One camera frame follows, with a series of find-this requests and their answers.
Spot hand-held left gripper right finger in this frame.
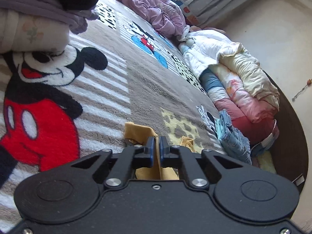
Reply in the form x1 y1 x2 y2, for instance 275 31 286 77
160 136 234 191

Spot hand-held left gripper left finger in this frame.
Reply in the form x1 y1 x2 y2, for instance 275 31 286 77
71 136 155 189

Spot yellow printed shirt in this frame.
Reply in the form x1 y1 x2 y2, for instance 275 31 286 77
124 122 195 181

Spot folded light blue jeans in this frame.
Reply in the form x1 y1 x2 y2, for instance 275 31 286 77
214 110 253 165

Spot cartoon printed fluffy blanket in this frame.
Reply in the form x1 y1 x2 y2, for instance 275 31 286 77
0 0 230 225

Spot pink floral quilt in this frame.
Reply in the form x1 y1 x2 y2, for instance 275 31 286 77
211 65 278 123

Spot pastel fluffy mat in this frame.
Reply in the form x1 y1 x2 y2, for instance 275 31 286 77
252 150 277 175

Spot purple quilt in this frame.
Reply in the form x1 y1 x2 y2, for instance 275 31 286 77
94 0 188 37

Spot colourful alphabet panel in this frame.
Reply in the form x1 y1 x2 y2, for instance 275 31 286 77
135 0 199 25

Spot grey curtain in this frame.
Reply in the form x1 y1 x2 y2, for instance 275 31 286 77
171 0 269 28

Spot cream floral folded quilt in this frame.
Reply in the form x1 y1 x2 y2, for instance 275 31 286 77
0 8 71 54

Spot grey purple folded garment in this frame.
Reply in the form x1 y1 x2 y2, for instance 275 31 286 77
0 0 99 35

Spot dark bed frame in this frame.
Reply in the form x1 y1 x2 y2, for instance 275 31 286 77
253 71 308 195

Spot beaded string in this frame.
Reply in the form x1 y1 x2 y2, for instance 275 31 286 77
292 78 312 101

